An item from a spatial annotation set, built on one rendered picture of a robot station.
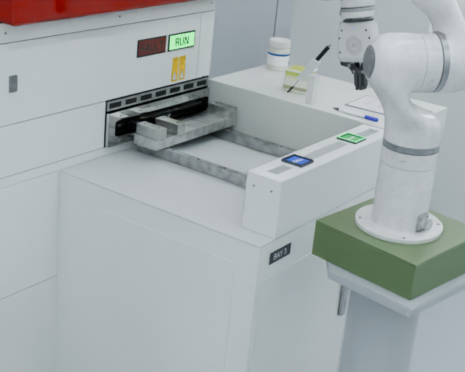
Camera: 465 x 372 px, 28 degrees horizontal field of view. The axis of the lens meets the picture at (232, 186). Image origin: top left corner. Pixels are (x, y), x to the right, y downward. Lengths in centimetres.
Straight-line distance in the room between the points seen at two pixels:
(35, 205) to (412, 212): 96
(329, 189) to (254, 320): 37
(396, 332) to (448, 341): 145
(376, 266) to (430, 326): 167
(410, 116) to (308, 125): 78
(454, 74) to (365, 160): 57
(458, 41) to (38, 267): 122
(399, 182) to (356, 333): 37
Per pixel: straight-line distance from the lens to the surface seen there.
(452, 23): 191
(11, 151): 228
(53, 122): 235
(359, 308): 207
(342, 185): 232
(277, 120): 269
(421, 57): 187
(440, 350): 345
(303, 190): 214
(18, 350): 254
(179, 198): 227
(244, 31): 562
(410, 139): 192
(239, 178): 238
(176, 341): 230
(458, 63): 190
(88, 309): 248
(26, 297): 248
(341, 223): 202
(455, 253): 201
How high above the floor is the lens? 168
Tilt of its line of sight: 21 degrees down
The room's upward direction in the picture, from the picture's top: 6 degrees clockwise
